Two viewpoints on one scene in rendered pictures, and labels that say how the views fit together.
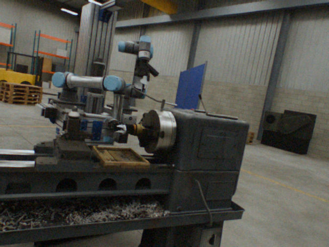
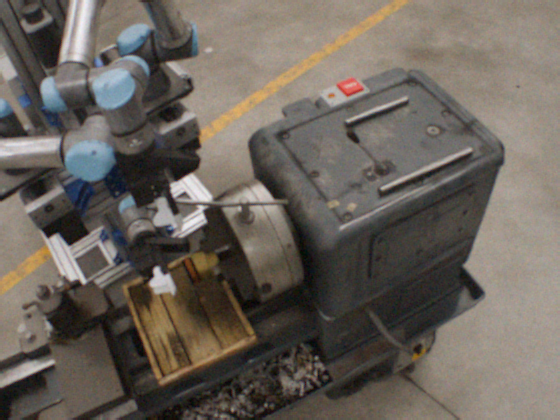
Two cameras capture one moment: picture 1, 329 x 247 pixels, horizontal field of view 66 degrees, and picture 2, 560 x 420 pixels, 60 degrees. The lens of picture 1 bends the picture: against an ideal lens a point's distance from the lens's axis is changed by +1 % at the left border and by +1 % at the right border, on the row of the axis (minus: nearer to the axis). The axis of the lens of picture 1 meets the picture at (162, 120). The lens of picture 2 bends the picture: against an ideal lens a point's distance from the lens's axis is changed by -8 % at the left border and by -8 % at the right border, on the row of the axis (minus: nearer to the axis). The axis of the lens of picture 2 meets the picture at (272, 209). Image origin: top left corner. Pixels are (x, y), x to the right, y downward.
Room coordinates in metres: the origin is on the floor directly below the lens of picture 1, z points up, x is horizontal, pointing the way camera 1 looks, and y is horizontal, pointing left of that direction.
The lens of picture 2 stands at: (1.00, -0.16, 2.25)
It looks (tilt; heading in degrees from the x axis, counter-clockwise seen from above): 52 degrees down; 9
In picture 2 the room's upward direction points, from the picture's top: 10 degrees counter-clockwise
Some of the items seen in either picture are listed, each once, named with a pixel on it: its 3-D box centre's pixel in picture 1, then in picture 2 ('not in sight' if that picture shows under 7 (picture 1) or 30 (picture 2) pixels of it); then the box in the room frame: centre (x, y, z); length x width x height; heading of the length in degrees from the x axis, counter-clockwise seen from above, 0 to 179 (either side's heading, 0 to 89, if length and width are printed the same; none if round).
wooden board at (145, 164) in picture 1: (119, 156); (186, 313); (1.69, 0.25, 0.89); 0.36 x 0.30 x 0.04; 27
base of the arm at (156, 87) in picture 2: (122, 102); (146, 76); (2.41, 0.40, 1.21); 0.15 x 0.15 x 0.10
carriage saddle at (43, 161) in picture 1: (61, 153); (73, 362); (1.52, 0.57, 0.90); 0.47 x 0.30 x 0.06; 27
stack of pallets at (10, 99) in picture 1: (21, 93); not in sight; (9.86, 5.57, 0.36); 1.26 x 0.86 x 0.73; 146
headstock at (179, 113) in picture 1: (199, 137); (373, 183); (2.00, -0.32, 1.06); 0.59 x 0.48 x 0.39; 117
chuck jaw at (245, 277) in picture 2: (152, 132); (240, 278); (1.68, 0.05, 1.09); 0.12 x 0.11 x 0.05; 28
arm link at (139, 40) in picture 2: (125, 89); (138, 48); (2.41, 0.39, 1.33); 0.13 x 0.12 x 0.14; 96
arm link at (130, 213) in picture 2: (110, 122); (135, 216); (1.91, 0.39, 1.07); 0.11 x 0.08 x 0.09; 28
